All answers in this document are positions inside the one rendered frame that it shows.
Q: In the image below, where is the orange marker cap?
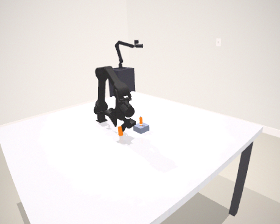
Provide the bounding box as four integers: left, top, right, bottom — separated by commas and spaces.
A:
118, 126, 123, 136

